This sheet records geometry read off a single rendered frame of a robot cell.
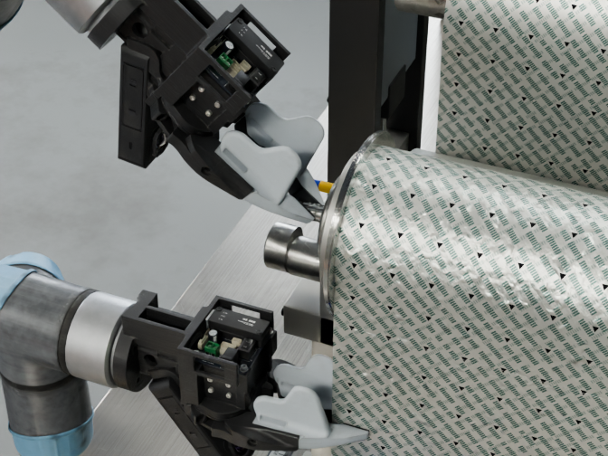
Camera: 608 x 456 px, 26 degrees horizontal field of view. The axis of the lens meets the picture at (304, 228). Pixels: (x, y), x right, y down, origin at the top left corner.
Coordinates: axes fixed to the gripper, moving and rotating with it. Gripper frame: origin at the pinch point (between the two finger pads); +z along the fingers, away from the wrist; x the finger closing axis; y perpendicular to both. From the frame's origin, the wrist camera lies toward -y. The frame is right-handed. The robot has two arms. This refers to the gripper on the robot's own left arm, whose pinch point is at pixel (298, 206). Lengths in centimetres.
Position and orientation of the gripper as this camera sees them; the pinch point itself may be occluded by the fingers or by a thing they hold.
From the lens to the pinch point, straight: 100.3
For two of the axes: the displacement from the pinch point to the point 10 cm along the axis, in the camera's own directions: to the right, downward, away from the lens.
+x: 3.9, -5.6, 7.3
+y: 5.9, -4.6, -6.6
